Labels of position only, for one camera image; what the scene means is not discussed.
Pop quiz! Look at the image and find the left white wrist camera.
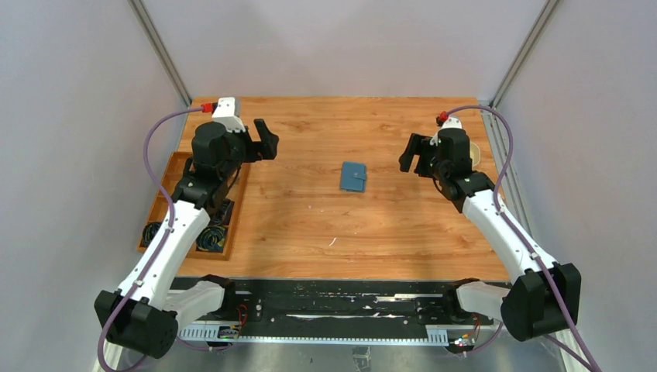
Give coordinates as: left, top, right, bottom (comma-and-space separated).
212, 97, 246, 133

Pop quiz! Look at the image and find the aluminium corner post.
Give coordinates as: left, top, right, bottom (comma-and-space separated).
489, 0, 561, 108
127, 0, 192, 106

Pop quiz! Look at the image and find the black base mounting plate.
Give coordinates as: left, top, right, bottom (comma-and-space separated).
179, 279, 498, 346

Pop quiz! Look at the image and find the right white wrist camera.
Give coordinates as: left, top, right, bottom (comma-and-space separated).
432, 112, 463, 143

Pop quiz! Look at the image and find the right aluminium corner post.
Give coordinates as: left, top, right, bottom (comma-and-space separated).
489, 0, 561, 108

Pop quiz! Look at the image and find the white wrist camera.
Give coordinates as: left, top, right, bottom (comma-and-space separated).
212, 97, 246, 133
432, 112, 463, 143

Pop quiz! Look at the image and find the wooden compartment tray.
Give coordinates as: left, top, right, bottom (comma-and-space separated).
136, 150, 252, 262

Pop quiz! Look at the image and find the cream oval plastic tray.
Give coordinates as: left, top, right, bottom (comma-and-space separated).
470, 143, 481, 167

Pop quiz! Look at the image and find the left aluminium corner post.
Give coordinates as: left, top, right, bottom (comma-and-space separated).
127, 0, 192, 106

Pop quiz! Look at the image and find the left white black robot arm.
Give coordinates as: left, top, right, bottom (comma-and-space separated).
94, 119, 279, 359

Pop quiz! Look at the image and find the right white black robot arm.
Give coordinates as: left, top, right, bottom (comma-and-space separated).
398, 128, 582, 341

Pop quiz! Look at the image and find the blue card holder wallet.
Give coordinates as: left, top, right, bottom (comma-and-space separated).
339, 161, 367, 193

